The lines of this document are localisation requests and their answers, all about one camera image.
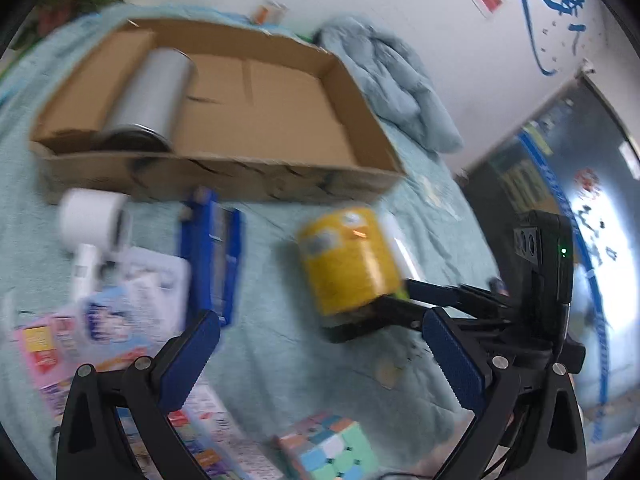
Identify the silver can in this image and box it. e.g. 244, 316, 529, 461
97, 47, 196, 153

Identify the black cable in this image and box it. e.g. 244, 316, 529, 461
375, 470, 443, 480

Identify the blue wall decal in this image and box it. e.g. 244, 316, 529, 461
500, 0, 586, 77

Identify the pastel puzzle cube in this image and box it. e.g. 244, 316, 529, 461
272, 410, 381, 480

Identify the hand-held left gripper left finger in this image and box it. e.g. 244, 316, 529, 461
55, 310, 221, 480

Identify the light green bedspread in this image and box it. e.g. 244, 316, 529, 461
0, 2, 506, 480

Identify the yellow can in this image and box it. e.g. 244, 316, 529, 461
297, 205, 416, 318

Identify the pink card packet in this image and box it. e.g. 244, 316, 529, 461
12, 310, 151, 416

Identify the blue stapler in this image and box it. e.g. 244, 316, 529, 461
180, 187, 243, 328

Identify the glass door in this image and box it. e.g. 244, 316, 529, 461
455, 65, 640, 456

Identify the small orange white box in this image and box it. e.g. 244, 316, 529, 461
250, 0, 288, 26

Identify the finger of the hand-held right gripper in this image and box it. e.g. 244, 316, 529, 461
402, 279, 503, 313
320, 302, 436, 345

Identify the white handheld fan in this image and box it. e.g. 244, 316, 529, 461
57, 187, 133, 311

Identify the light blue quilt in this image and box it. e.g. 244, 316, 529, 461
312, 15, 463, 153

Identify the colourful card packet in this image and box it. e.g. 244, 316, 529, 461
115, 385, 281, 480

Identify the cardboard box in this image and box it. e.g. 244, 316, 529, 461
29, 19, 408, 206

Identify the white blue packet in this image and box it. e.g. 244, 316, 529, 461
82, 247, 193, 356

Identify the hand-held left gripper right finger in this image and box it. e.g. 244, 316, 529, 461
424, 306, 588, 480

